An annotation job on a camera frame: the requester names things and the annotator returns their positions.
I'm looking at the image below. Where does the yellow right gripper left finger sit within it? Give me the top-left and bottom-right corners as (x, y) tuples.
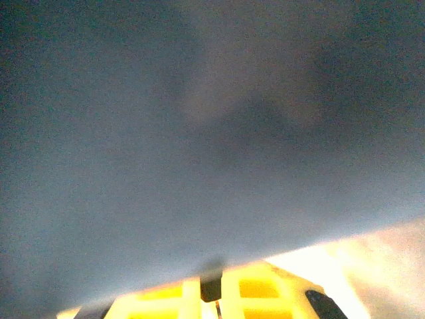
(56, 276), (216, 319)

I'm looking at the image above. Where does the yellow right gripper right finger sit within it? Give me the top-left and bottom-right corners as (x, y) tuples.
(220, 260), (350, 319)

